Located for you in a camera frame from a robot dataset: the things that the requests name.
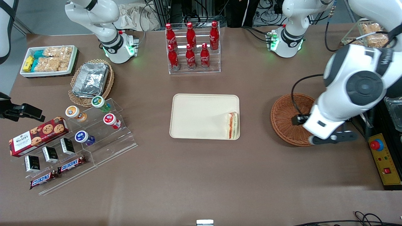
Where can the stack of foil containers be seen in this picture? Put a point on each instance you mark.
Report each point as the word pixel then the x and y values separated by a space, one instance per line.
pixel 91 78

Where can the triangle sandwich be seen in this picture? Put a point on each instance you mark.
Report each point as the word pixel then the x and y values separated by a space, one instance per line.
pixel 232 125

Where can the blue lid cup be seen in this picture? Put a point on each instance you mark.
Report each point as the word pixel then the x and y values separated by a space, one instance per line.
pixel 82 137

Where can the red lid cup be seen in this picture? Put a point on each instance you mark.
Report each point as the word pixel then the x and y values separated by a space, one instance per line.
pixel 110 119

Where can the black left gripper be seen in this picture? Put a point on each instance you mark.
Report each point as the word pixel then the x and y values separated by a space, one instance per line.
pixel 297 120

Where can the oval light wicker basket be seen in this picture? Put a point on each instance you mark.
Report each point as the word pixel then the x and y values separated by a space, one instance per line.
pixel 108 88

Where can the white rectangular snack tray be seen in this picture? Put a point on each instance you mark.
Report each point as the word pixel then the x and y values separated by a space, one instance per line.
pixel 73 62

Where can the green lid cup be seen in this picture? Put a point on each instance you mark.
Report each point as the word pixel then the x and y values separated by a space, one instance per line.
pixel 99 102

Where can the round brown wicker basket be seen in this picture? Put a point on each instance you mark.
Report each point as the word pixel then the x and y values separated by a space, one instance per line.
pixel 282 119

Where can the clear bag of rice crackers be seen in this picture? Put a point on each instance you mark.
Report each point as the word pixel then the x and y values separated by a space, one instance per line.
pixel 58 51
pixel 47 64

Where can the red cola bottle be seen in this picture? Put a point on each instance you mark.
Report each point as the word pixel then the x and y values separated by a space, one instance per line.
pixel 190 58
pixel 204 58
pixel 173 59
pixel 214 36
pixel 191 34
pixel 171 36

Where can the clear acrylic stepped stand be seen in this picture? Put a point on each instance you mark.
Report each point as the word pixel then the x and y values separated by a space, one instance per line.
pixel 110 147

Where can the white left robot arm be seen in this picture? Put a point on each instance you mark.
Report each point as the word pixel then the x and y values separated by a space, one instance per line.
pixel 348 69

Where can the small black box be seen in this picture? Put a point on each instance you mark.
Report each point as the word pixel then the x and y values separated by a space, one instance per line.
pixel 67 146
pixel 50 154
pixel 32 163

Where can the clear plastic container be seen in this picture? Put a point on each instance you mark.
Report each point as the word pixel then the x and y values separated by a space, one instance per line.
pixel 394 113

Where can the crumpled beige bag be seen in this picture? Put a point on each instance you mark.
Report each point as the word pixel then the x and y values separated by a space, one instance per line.
pixel 135 15

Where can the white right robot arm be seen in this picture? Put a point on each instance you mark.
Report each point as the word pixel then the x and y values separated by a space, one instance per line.
pixel 106 15

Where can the beige plastic tray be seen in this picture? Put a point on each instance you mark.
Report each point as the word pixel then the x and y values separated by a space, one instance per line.
pixel 201 116

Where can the yellow snack pack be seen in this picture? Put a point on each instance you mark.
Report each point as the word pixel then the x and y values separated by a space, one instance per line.
pixel 28 62

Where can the teal snack pack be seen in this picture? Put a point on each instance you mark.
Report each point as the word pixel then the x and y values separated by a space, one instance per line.
pixel 39 54
pixel 34 65

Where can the red Walkers cookie box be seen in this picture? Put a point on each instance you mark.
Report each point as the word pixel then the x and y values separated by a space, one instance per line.
pixel 37 136

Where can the orange lid cup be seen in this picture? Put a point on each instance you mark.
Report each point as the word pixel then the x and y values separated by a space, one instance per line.
pixel 73 112

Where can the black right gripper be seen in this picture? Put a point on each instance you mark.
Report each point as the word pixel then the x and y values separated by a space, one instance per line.
pixel 12 112

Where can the clear acrylic bottle rack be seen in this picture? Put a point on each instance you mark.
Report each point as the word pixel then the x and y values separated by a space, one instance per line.
pixel 213 62

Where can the Snickers bar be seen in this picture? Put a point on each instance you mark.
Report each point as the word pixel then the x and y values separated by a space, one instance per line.
pixel 44 179
pixel 72 164

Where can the yellow emergency stop control box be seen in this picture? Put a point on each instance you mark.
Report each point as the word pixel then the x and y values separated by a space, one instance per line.
pixel 384 160

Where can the bagged bread pack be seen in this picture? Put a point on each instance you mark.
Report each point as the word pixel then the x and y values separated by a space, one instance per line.
pixel 377 40
pixel 370 29

